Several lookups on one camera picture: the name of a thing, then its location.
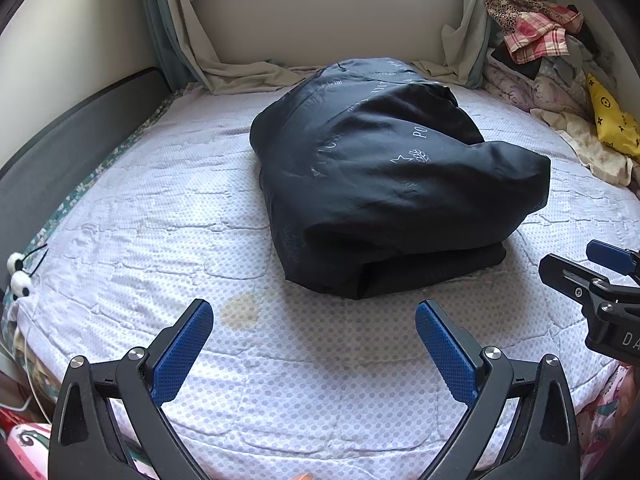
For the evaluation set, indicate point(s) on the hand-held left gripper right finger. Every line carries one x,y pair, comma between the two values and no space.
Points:
447,355

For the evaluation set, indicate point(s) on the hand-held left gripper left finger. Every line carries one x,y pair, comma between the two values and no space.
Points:
182,355

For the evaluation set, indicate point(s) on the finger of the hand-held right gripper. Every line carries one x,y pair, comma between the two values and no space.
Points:
565,275
612,257

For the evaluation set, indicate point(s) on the dark navy printed coat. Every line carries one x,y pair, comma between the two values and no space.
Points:
375,170

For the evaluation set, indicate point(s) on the person's floral pink clothing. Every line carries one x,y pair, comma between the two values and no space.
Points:
610,410

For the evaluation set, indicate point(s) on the cream fleece cloth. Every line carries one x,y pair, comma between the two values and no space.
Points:
585,145

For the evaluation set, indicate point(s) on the yellow patterned pillow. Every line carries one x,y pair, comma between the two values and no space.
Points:
615,120

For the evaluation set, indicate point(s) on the white quilted mattress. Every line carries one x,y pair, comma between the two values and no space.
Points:
200,185

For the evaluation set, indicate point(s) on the small panda plush toy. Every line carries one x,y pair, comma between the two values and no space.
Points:
21,284
15,261

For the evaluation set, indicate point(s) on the pink printed cloth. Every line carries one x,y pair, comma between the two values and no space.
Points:
27,440

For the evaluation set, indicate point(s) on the grey garment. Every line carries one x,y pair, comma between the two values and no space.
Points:
565,80

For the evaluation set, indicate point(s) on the green floral bed sheet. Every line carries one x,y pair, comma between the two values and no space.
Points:
65,202

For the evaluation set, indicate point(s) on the black garment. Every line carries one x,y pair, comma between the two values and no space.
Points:
510,60

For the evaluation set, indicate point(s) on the pink plaid garment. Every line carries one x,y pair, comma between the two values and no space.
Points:
535,40

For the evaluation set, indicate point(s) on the grey bed headboard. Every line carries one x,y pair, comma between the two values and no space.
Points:
75,135

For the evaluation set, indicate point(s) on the beige curtain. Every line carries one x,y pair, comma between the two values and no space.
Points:
467,50
200,45

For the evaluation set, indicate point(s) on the leopard print cloth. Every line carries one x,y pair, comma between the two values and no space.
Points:
505,5

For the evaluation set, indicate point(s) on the teal curtain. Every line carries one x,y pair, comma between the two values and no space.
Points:
160,25

